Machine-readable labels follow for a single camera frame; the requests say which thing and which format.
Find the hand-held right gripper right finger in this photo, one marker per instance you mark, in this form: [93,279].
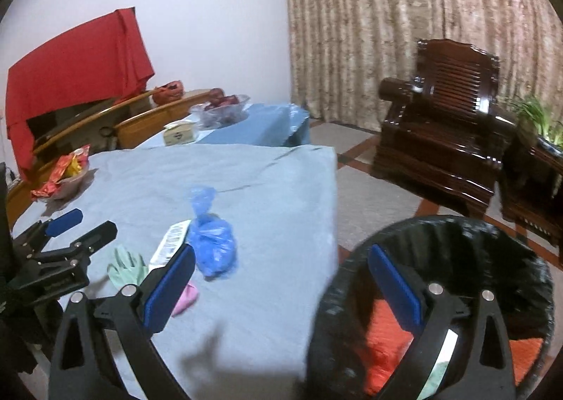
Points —
[396,285]

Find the glass fruit bowl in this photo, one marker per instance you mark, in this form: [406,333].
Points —
[220,116]

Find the pale green glove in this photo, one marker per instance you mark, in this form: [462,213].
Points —
[125,270]

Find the grey-blue tablecloth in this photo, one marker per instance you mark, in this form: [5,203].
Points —
[264,272]

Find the patterned beige curtain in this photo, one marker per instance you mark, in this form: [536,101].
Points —
[374,30]

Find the small red snack packet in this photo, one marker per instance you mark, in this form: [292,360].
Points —
[44,191]

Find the blue plastic bag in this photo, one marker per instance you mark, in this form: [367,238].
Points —
[213,246]

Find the trash bin with black liner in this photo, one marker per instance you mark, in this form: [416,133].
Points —
[484,250]

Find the blue and white packet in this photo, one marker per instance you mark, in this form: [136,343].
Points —
[448,345]

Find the glass snack bowl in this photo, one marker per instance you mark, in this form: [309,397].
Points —
[72,185]

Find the large red snack packet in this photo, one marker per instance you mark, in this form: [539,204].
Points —
[61,166]

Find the yellow snack packet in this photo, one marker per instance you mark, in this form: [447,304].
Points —
[74,166]

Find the dark wooden side table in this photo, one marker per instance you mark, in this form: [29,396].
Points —
[528,188]

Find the dark wooden armchair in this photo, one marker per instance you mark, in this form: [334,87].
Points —
[448,118]

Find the blue tablecloth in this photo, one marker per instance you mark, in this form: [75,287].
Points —
[264,125]

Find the black television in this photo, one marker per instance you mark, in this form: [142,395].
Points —
[52,120]

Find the red bag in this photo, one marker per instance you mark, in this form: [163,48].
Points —
[169,92]

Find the tissue box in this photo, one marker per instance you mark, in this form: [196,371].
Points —
[180,133]

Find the red apple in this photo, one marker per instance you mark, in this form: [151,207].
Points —
[216,95]
[231,100]

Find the orange foam mesh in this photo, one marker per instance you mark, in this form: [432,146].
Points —
[382,351]

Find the potted green plant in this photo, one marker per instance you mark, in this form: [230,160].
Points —
[534,111]

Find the white barcode box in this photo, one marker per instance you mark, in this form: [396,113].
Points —
[169,241]

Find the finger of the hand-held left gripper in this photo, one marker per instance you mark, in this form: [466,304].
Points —
[99,239]
[64,223]

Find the red cloth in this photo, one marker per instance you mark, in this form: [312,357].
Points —
[79,61]

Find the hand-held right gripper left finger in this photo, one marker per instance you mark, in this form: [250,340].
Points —
[169,285]

